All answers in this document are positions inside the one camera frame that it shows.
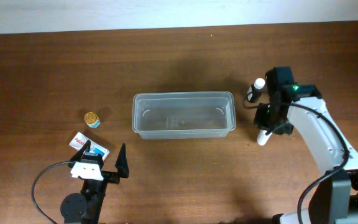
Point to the dark bottle white cap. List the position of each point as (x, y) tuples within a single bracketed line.
[(255, 90)]

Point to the clear plastic container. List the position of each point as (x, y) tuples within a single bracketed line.
[(183, 115)]

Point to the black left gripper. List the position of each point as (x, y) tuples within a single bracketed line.
[(120, 165)]

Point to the white spray bottle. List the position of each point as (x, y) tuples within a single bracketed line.
[(263, 137)]

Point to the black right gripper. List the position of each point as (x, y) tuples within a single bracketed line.
[(260, 120)]

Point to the white Panadol medicine box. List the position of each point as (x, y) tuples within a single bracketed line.
[(79, 141)]

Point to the small gold-lid jar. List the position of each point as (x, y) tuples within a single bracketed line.
[(92, 119)]

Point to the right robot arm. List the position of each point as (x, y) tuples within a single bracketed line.
[(332, 198)]

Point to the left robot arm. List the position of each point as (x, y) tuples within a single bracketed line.
[(85, 206)]

